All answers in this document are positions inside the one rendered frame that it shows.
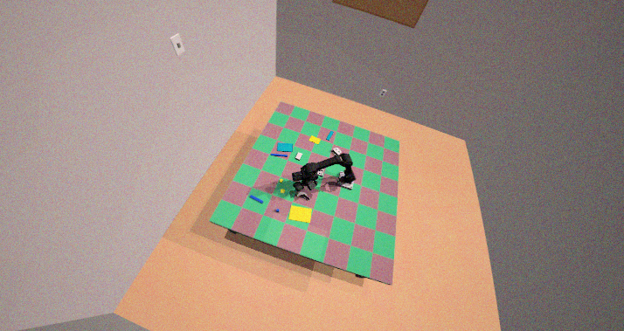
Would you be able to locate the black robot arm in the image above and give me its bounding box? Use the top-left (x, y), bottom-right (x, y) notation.
top-left (292, 153), bottom-right (357, 190)

